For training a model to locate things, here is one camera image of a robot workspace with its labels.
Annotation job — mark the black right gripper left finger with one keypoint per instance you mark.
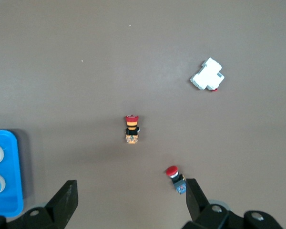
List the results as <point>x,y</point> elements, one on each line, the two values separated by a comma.
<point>62,205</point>

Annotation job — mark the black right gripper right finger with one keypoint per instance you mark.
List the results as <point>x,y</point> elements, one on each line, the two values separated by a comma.
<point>197,205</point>

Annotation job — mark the blue plastic tray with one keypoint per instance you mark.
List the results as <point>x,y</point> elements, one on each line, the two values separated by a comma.
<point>12,171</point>

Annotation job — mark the red pushbutton with black body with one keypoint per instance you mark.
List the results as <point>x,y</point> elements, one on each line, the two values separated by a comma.
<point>175,174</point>

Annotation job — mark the red emergency stop orange body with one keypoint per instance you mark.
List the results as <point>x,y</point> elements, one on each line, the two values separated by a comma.
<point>131,130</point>

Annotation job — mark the white circuit breaker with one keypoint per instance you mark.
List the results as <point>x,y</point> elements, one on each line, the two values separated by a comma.
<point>207,75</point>

